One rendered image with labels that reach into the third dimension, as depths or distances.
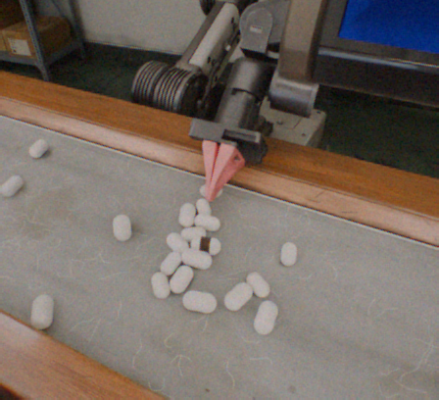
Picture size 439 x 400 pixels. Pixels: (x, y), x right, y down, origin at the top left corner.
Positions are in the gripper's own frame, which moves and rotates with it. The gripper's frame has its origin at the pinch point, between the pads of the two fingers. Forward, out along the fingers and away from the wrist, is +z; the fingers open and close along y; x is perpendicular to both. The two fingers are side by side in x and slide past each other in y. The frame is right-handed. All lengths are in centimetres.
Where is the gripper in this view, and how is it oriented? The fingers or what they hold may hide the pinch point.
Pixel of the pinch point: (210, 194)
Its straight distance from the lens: 52.2
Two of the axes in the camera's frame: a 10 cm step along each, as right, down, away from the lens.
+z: -3.1, 9.4, -1.5
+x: 2.7, 2.4, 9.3
